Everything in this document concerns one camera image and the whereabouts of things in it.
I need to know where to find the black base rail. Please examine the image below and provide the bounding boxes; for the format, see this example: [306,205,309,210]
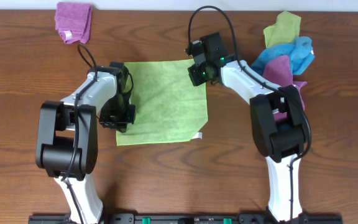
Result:
[28,212,344,224]

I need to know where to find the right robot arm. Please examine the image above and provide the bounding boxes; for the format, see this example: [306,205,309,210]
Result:
[188,57,311,223]

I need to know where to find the green cloth in pile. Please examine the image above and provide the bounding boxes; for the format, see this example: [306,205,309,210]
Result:
[264,11,301,48]

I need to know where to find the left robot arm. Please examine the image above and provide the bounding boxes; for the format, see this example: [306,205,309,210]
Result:
[35,62,135,223]

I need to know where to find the folded purple cloth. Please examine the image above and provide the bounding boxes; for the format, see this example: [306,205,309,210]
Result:
[55,2,93,44]

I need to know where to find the green microfiber cloth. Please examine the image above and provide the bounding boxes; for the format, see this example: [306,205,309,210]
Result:
[116,60,208,146]

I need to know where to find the purple cloth in pile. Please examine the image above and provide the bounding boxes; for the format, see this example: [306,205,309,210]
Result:
[262,55,307,108]

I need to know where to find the blue cloth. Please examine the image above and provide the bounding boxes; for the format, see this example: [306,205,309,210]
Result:
[250,36,315,75]

